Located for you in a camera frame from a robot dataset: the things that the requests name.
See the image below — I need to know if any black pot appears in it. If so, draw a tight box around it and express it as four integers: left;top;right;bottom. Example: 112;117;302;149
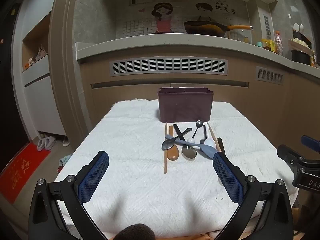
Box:
291;50;312;65

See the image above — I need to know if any pile of small packets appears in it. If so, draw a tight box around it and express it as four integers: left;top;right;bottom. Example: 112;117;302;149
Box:
24;44;48;69

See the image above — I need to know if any white shelf cabinet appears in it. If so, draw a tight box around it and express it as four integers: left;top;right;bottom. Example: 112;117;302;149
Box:
12;0;68;138

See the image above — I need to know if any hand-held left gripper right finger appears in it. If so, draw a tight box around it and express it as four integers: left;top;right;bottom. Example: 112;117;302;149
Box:
212;152;293;240

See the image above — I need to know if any grey slipper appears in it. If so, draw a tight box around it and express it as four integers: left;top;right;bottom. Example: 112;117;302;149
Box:
37;137;48;152
46;135;57;149

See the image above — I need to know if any black wok with orange handle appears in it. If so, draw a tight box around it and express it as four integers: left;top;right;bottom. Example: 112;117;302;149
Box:
184;21;254;38

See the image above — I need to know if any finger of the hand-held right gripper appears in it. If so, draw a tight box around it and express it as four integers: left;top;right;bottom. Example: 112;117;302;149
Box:
301;135;320;153
277;144;305;174

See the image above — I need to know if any purple plastic utensil holder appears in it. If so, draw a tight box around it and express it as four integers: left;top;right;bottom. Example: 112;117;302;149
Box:
157;87;215;123

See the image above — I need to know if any beige kitchen countertop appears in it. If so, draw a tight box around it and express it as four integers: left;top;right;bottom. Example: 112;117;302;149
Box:
76;33;320;79

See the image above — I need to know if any wooden chopstick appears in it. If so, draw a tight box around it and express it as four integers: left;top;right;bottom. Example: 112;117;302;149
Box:
164;122;168;174
208;123;222;152

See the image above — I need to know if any dark door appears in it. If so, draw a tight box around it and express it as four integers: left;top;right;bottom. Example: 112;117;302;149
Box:
0;2;30;173

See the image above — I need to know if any metal shovel-shaped spoon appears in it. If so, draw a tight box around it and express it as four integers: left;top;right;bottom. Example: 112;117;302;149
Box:
199;124;208;143

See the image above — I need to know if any short grey vent grille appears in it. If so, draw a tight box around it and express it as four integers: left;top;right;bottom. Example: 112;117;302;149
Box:
255;66;285;85

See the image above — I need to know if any blue-grey silicone spatula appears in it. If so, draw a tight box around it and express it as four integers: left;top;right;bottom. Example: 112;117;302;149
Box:
165;134;217;160

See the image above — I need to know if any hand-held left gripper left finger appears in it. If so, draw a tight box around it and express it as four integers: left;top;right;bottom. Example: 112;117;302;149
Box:
28;151;110;240

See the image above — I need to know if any black crock with white spoons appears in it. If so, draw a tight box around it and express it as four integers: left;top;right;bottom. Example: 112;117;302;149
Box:
292;23;313;48

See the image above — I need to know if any white wall box with louvres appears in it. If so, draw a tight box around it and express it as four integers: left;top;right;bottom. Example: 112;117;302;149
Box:
255;5;275;43

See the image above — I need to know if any white quilted towel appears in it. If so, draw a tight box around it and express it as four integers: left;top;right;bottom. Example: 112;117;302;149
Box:
54;99;299;238

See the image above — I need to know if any clear bottle with orange cap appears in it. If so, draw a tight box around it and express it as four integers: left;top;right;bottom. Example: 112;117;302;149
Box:
274;31;284;55

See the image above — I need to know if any blue patterned slipper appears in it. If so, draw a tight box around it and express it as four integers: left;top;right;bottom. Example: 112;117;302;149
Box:
58;155;73;175

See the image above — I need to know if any glass jar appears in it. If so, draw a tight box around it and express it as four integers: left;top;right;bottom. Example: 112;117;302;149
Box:
237;29;250;43

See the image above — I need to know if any dark metal spoon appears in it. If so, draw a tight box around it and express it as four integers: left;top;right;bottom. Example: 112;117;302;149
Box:
162;128;193;151

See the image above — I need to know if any white plastic spoon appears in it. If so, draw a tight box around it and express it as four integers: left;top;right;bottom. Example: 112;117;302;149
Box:
204;122;217;148

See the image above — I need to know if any cartoon girl wall sticker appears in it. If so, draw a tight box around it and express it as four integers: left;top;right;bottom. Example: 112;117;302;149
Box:
151;2;175;33

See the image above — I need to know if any cartoon boy wall sticker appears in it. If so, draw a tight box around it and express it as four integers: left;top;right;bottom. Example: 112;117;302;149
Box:
195;2;213;22

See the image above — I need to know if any clear spoon with black handle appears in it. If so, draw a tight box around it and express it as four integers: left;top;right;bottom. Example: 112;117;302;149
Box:
173;124;197;160

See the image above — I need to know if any yellow food package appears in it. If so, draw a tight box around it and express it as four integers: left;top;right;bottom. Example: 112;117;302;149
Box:
261;39;275;53

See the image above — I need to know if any red floor mat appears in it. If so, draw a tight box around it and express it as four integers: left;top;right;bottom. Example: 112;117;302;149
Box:
0;142;52;204

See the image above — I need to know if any brown wooden spoon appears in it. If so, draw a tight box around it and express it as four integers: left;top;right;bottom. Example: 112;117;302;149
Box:
168;125;180;161

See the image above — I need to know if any wooden kitchen cabinet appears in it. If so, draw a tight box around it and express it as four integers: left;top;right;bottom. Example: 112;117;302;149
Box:
77;47;320;205

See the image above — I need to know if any long grey vent grille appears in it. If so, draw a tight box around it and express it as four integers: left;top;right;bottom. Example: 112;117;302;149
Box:
109;57;228;76

